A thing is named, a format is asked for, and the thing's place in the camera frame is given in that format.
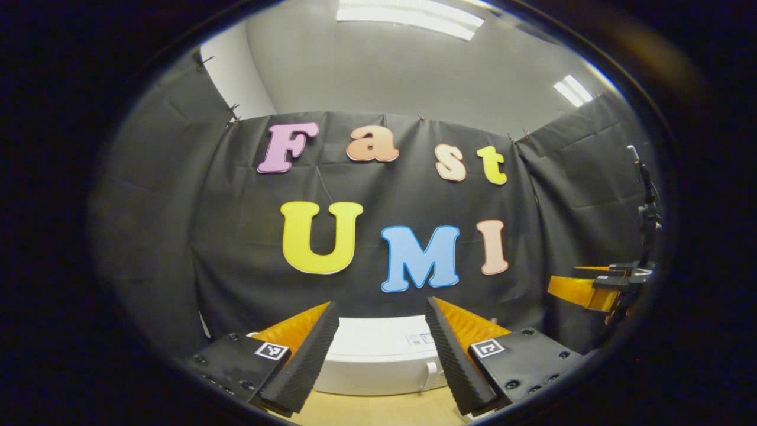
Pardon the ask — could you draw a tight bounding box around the small ceiling light panel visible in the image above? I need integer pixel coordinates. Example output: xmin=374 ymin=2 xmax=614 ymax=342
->
xmin=553 ymin=75 xmax=594 ymax=108

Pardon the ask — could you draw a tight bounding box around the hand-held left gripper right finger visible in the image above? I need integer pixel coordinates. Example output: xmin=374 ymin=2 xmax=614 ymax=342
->
xmin=425 ymin=297 xmax=592 ymax=416

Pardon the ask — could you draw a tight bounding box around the white microwave oven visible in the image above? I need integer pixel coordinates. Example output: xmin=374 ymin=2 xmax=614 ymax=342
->
xmin=312 ymin=315 xmax=442 ymax=396

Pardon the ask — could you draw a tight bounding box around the large ceiling light panel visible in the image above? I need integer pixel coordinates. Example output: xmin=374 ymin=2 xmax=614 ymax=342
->
xmin=336 ymin=0 xmax=484 ymax=41

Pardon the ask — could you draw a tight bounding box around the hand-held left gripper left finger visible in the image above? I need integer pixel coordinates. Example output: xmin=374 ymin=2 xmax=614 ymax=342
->
xmin=180 ymin=301 xmax=341 ymax=418

